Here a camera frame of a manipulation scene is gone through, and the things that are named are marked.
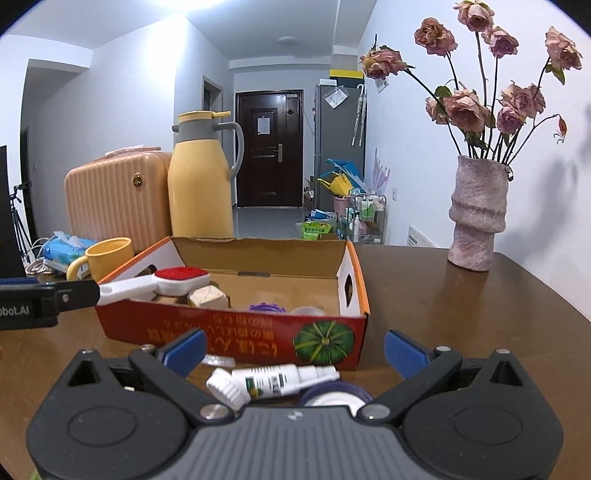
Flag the red cardboard box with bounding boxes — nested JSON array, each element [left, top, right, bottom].
[[95, 235, 371, 371]]

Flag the dark entrance door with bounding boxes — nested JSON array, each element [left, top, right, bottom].
[[235, 90, 304, 208]]

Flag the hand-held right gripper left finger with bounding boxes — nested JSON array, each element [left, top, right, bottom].
[[67, 329, 234, 426]]

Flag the blue-rimmed round lid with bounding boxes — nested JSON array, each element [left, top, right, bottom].
[[298, 381, 374, 412]]

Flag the small white spray bottle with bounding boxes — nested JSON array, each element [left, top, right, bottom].
[[231, 364, 340, 398]]

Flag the white wall radiator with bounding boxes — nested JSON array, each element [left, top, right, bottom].
[[407, 224, 435, 247]]

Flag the grey room door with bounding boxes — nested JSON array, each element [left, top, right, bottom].
[[202, 76, 225, 125]]

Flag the bunch of dried roses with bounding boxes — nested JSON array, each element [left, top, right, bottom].
[[359, 0, 583, 164]]

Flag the beige charger plug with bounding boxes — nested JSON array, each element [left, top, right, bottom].
[[187, 285, 230, 309]]

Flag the black tripod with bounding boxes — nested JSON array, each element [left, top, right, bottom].
[[9, 181, 34, 266]]

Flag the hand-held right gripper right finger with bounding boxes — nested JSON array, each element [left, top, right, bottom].
[[358, 329, 525, 426]]

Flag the white cables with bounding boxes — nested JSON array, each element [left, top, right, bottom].
[[28, 237, 51, 275]]

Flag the black paper bag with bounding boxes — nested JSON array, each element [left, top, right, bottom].
[[0, 145, 27, 278]]

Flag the blue plastic frame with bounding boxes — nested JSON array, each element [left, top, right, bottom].
[[325, 158, 368, 190]]

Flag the yellow thermos jug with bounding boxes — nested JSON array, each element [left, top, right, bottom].
[[167, 111, 245, 239]]

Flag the white trolley rack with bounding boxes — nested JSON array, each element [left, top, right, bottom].
[[337, 194, 387, 244]]

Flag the white red lint brush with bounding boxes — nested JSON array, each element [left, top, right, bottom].
[[95, 267, 212, 306]]

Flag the pink textured vase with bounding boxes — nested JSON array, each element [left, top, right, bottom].
[[447, 155, 510, 272]]

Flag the yellow watering can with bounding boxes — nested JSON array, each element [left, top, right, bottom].
[[316, 173, 352, 195]]

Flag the grey fridge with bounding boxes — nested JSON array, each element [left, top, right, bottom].
[[314, 78, 368, 217]]

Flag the clear plastic bag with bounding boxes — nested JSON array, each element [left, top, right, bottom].
[[323, 85, 348, 109]]

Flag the blue tissue pack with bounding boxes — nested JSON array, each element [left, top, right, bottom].
[[44, 231, 98, 273]]

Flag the wall poster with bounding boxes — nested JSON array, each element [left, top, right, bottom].
[[372, 34, 392, 94]]

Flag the hanging clear umbrella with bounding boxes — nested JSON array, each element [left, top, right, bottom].
[[351, 84, 369, 146]]

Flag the peach ribbed suitcase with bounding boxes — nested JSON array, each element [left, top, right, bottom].
[[64, 147, 174, 254]]

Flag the yellow mug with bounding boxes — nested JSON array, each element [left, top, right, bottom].
[[66, 237, 135, 283]]

